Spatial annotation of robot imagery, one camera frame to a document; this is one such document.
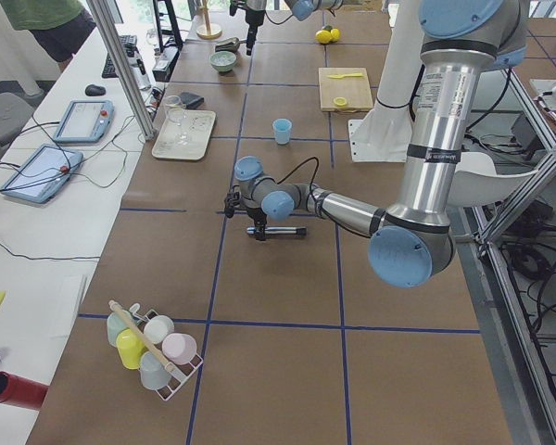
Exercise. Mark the round wooden stand base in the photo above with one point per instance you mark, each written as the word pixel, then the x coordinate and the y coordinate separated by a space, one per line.
pixel 207 30

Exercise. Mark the mint green cup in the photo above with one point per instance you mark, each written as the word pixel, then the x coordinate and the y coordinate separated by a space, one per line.
pixel 114 326

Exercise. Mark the red cylinder can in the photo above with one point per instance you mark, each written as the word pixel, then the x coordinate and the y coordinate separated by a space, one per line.
pixel 21 392

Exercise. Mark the aluminium frame post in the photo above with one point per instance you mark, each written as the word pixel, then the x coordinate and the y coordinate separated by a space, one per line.
pixel 106 26

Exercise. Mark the lemon half on board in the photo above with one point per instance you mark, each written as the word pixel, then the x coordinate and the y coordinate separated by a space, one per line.
pixel 340 101

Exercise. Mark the clear wine glass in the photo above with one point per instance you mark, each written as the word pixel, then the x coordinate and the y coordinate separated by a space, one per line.
pixel 175 114

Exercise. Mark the far teach pendant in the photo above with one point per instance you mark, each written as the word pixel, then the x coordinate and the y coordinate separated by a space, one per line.
pixel 84 122

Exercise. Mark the grey blue cup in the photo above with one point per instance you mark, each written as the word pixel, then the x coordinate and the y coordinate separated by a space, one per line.
pixel 152 373

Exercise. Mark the white wire cup rack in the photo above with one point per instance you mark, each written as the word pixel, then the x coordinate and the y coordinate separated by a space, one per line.
pixel 181 373

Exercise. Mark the yellow cup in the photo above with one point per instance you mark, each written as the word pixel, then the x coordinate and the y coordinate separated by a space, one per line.
pixel 130 349

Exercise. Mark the near teach pendant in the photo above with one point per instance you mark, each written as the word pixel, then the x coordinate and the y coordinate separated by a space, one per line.
pixel 43 174

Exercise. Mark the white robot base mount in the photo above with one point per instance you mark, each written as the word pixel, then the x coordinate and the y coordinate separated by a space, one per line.
pixel 385 132

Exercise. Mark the wooden rack handle dowel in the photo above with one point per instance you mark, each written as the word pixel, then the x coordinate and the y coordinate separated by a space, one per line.
pixel 116 307

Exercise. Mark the green bowl of ice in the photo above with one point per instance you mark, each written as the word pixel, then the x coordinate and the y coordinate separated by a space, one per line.
pixel 223 61

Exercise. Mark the person in green shirt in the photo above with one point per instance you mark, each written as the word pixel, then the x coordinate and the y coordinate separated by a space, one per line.
pixel 60 27

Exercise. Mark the teach pendant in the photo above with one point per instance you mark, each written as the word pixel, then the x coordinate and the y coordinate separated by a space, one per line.
pixel 43 174
pixel 84 122

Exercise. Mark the white cup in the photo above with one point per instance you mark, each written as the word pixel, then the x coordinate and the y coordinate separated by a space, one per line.
pixel 158 328

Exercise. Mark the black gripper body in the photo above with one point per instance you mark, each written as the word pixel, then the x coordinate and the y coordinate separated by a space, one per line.
pixel 251 17
pixel 259 215

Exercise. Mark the pink cup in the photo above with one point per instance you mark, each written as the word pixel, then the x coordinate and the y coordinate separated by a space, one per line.
pixel 179 348

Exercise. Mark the light blue paper cup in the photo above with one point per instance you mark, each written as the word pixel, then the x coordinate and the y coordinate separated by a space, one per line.
pixel 282 129

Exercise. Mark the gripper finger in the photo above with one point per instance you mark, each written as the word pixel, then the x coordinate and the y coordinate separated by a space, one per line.
pixel 259 232
pixel 250 39

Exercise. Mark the cream bear tray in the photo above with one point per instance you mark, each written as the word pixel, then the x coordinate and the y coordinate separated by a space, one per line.
pixel 198 124

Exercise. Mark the grey folded cloth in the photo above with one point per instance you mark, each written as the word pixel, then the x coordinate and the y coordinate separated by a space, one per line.
pixel 191 100

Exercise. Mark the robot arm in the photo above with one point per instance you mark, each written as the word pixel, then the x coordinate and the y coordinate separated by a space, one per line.
pixel 301 9
pixel 437 53

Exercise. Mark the steel muddler black tip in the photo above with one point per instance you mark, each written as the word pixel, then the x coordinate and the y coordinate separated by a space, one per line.
pixel 299 231

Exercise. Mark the whole yellow lemons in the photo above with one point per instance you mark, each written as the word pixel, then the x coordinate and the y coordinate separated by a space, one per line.
pixel 327 35

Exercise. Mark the steel ice scoop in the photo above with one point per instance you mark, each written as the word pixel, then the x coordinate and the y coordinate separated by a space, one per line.
pixel 229 45

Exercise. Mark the bamboo cutting board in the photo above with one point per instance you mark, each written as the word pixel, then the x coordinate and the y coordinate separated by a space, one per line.
pixel 356 91

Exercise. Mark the black computer mouse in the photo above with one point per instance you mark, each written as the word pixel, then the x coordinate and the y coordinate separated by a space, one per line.
pixel 95 90

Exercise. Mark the yellow plastic knife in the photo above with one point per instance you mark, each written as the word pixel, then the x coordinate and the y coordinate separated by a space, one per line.
pixel 345 75

